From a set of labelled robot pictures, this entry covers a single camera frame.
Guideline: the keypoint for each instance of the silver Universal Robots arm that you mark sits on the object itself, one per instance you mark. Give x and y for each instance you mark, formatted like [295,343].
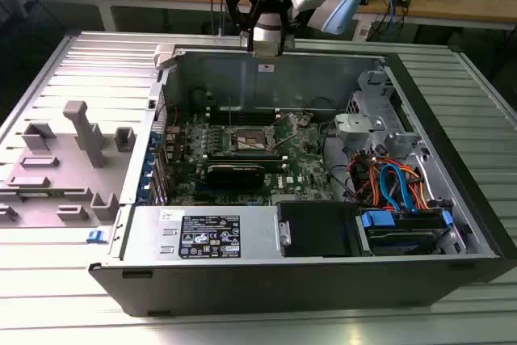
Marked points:
[343,9]

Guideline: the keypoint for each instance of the black RAM slot bank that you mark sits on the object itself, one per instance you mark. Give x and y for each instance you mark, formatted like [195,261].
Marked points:
[242,116]
[242,163]

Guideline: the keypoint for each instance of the CPU socket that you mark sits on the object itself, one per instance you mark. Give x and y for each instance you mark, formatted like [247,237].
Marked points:
[248,141]

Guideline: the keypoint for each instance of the white labelled box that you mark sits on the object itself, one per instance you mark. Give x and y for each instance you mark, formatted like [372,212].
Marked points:
[363,30]

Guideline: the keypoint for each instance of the round coin battery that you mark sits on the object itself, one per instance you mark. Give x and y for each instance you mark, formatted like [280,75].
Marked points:
[303,121]

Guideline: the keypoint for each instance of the silver drive cage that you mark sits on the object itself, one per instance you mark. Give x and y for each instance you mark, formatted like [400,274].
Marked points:
[355,123]

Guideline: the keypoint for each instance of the small black adapter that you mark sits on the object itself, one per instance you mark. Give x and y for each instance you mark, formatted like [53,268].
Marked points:
[403,0]

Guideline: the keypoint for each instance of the green Dell motherboard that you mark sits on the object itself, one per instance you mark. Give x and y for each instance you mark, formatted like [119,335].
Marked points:
[307,159]

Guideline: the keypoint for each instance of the black graphics card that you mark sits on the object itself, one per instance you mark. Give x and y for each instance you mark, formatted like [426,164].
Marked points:
[234,177]

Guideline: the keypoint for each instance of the hard disk in blue carrier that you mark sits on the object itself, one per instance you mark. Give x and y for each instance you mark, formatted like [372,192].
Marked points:
[404,236]

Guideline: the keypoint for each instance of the silver power supply unit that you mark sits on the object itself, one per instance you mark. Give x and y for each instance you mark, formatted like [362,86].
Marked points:
[145,236]

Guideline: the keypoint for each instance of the grey parts rack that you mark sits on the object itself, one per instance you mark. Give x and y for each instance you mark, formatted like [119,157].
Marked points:
[60,175]

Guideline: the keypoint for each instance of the black open PC case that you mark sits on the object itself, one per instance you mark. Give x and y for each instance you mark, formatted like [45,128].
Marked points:
[282,288]

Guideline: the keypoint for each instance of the small blue plastic clip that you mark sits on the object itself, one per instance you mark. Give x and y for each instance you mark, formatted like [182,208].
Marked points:
[97,236]

